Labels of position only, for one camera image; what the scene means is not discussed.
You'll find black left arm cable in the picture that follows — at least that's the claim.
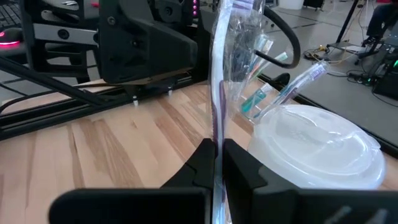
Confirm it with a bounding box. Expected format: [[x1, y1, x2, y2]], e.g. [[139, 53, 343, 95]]
[[254, 5, 302, 70]]

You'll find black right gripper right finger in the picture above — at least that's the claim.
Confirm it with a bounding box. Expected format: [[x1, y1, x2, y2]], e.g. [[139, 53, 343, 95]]
[[223, 138, 398, 224]]

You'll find white bin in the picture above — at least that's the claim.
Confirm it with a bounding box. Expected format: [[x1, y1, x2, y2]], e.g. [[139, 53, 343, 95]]
[[278, 0, 305, 10]]

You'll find blue toothbrush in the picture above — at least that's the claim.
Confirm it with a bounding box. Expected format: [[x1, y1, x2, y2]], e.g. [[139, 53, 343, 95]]
[[248, 33, 275, 74]]

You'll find black keyboard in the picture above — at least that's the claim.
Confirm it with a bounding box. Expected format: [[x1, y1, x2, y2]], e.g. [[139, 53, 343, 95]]
[[0, 0, 23, 30]]

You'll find person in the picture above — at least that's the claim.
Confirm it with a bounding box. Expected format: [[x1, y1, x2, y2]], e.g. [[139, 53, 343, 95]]
[[366, 2, 398, 41]]

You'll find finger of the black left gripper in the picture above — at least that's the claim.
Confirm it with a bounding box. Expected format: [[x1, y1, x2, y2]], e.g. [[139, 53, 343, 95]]
[[189, 9, 216, 83], [99, 0, 199, 85]]

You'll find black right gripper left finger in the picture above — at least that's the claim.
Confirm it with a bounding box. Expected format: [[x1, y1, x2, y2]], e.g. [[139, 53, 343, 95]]
[[49, 138, 216, 224]]

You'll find black computer mouse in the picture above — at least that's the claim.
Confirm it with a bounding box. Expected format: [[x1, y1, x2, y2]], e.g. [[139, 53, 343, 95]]
[[0, 27, 23, 48]]

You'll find clear plastic toothbrush package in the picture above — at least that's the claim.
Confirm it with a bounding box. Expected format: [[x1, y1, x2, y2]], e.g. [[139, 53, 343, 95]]
[[234, 79, 282, 124]]

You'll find black office chair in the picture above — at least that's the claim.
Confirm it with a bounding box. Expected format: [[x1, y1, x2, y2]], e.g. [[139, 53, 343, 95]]
[[354, 30, 398, 62]]

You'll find yellow floor cable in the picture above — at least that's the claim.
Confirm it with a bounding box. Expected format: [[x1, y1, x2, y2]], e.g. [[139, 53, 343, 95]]
[[303, 45, 345, 65]]

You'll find black floor cable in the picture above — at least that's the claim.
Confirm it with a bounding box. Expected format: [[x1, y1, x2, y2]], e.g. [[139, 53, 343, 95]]
[[326, 70, 377, 86]]

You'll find black computer tower green light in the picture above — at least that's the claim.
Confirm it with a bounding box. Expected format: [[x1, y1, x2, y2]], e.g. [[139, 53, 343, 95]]
[[371, 57, 398, 102]]

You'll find black stand pole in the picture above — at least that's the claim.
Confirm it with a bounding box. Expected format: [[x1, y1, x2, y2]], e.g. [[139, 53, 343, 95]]
[[326, 0, 368, 54]]

